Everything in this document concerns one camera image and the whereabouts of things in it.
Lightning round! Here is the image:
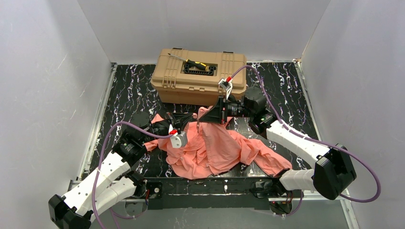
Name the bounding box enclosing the pink jacket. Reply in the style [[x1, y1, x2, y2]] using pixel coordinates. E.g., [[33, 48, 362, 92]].
[[145, 121, 292, 179]]

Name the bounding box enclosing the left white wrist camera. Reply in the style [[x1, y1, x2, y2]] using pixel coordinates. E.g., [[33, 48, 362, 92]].
[[169, 128, 188, 148]]

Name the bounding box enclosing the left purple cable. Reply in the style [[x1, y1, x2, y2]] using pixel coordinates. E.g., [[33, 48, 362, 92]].
[[91, 121, 178, 229]]

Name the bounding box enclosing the black yellow screwdriver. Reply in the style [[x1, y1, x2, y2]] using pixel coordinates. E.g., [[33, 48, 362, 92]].
[[168, 53, 208, 71]]

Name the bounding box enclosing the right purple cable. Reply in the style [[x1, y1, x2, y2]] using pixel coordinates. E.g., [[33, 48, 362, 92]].
[[230, 64, 382, 217]]

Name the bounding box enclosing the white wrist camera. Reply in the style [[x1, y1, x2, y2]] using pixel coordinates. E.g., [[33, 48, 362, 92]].
[[218, 76, 233, 100], [169, 128, 188, 148]]

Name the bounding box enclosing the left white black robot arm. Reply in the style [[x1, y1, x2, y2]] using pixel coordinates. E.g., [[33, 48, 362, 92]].
[[48, 112, 194, 229]]

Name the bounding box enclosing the black toolbox handle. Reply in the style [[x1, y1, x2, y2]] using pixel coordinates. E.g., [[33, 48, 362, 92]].
[[182, 63, 217, 76]]

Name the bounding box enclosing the purple cable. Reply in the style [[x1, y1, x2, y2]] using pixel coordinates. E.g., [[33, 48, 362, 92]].
[[91, 121, 178, 229], [230, 64, 382, 217]]

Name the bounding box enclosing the tan plastic toolbox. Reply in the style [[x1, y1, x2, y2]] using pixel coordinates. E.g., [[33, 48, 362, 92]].
[[150, 48, 247, 106]]

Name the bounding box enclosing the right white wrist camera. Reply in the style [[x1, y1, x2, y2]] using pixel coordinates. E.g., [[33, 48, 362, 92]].
[[218, 76, 233, 100]]

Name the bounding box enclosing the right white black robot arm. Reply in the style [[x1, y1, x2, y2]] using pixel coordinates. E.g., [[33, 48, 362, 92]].
[[199, 87, 357, 200]]

